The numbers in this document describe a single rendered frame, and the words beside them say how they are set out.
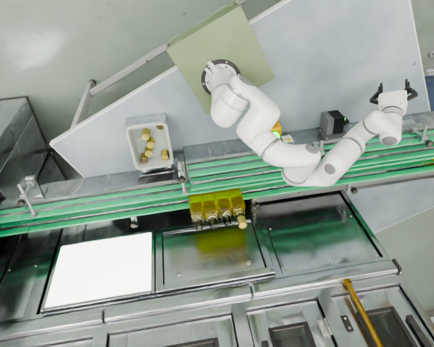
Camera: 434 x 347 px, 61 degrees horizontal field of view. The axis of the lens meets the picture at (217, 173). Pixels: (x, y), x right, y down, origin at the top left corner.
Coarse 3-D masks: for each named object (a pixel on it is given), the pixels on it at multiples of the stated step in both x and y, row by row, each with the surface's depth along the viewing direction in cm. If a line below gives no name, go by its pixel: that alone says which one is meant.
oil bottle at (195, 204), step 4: (188, 196) 159; (192, 196) 158; (196, 196) 158; (200, 196) 158; (192, 200) 156; (196, 200) 156; (200, 200) 156; (192, 204) 154; (196, 204) 154; (200, 204) 154; (192, 208) 152; (196, 208) 152; (200, 208) 152; (192, 212) 150; (196, 212) 150; (200, 212) 150; (192, 216) 150; (196, 216) 149; (200, 216) 150; (204, 216) 152; (192, 220) 151
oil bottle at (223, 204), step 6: (216, 192) 159; (222, 192) 159; (216, 198) 156; (222, 198) 155; (228, 198) 155; (216, 204) 158; (222, 204) 152; (228, 204) 152; (222, 210) 150; (228, 210) 150; (222, 216) 151
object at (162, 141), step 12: (132, 132) 158; (156, 132) 160; (168, 132) 153; (132, 144) 156; (144, 144) 163; (156, 144) 164; (168, 144) 156; (132, 156) 157; (156, 156) 167; (144, 168) 162
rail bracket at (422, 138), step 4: (412, 128) 164; (416, 128) 163; (424, 128) 156; (412, 132) 164; (416, 132) 162; (424, 132) 157; (420, 136) 158; (424, 136) 157; (420, 140) 159; (424, 140) 157; (428, 140) 155; (428, 144) 154; (432, 144) 155
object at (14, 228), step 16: (432, 160) 175; (352, 176) 171; (368, 176) 169; (384, 176) 168; (256, 192) 167; (272, 192) 166; (288, 192) 165; (112, 208) 166; (128, 208) 165; (144, 208) 164; (160, 208) 163; (176, 208) 162; (0, 224) 163; (16, 224) 162; (32, 224) 161; (48, 224) 160; (64, 224) 159; (80, 224) 160
